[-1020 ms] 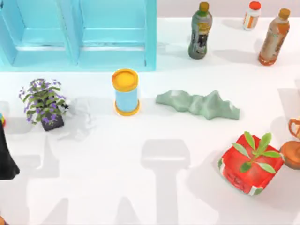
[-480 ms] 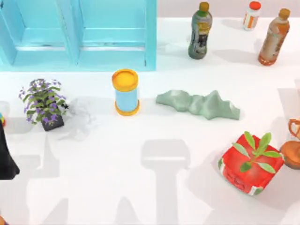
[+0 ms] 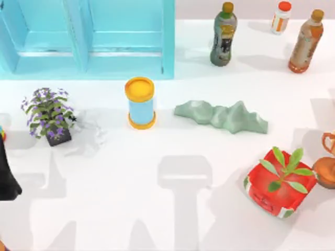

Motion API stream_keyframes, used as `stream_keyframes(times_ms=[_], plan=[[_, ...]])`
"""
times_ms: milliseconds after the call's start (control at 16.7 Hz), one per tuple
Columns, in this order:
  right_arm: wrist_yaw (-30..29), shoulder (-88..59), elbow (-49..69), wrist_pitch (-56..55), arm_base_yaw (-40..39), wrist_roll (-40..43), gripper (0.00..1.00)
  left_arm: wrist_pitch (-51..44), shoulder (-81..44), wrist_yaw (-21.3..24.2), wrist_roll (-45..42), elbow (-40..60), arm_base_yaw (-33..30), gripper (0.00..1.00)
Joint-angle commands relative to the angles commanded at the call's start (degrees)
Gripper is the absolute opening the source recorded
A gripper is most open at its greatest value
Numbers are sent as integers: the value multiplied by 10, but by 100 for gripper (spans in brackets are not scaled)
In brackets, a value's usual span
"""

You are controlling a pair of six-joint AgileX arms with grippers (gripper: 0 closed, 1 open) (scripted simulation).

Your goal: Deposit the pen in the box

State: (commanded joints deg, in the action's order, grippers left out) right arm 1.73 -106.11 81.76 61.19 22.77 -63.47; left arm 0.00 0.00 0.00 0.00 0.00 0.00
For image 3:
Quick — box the yellow and blue can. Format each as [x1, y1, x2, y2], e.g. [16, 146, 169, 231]
[124, 76, 157, 130]

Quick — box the pale green mountain ornament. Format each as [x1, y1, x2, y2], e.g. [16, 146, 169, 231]
[173, 100, 270, 135]

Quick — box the light blue rack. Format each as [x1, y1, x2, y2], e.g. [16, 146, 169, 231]
[0, 0, 175, 81]

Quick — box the dark green bottle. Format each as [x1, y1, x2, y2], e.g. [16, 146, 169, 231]
[210, 2, 239, 67]

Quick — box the purple flower plant pot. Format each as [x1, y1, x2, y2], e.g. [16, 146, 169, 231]
[21, 87, 77, 147]

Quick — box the red pot with green plant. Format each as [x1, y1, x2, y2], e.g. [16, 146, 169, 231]
[243, 146, 318, 219]

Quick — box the small white orange bottle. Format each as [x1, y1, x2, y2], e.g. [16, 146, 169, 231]
[270, 1, 292, 35]

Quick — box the brown orange bottle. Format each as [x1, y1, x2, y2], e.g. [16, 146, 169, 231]
[288, 9, 325, 74]

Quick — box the brown trophy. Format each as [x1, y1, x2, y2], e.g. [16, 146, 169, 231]
[311, 131, 335, 189]

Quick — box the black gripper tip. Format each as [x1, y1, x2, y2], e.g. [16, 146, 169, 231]
[0, 135, 23, 201]

